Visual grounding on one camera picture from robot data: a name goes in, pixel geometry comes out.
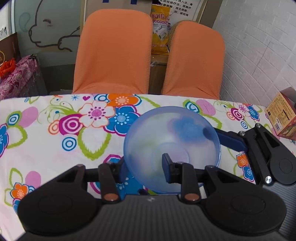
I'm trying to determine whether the blue translucent plastic bowl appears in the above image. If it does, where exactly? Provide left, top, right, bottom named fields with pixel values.
left=123, top=106, right=221, bottom=194

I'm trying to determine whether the orange chair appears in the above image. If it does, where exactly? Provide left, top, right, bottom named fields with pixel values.
left=73, top=9, right=153, bottom=94
left=162, top=21, right=225, bottom=99

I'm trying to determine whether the yellow snack bag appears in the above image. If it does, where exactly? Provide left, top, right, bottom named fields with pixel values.
left=151, top=4, right=173, bottom=55

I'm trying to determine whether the chinese text poster board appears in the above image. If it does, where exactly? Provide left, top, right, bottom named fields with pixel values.
left=152, top=0, right=206, bottom=25

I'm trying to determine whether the red orange object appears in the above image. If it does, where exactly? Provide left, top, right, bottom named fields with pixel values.
left=0, top=58, right=16, bottom=79

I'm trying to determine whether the purple floral fabric bag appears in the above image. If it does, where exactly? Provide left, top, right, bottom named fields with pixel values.
left=1, top=55, right=48, bottom=100

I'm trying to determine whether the red cracker box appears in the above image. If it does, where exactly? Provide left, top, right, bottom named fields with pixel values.
left=265, top=87, right=296, bottom=141

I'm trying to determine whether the right orange chair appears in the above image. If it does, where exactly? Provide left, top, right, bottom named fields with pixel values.
left=162, top=21, right=225, bottom=99

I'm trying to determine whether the brown paper bag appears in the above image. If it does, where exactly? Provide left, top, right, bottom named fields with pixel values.
left=0, top=33, right=21, bottom=65

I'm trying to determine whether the left orange chair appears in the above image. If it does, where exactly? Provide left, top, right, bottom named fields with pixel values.
left=73, top=9, right=153, bottom=94

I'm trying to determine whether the frosted glass cat door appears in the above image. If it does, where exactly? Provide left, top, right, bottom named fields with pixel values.
left=11, top=0, right=81, bottom=67

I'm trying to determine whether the floral tablecloth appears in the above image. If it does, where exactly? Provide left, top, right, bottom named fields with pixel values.
left=1, top=94, right=295, bottom=240

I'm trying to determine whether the cardboard box with blue handles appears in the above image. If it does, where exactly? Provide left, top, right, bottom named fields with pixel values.
left=84, top=0, right=152, bottom=14

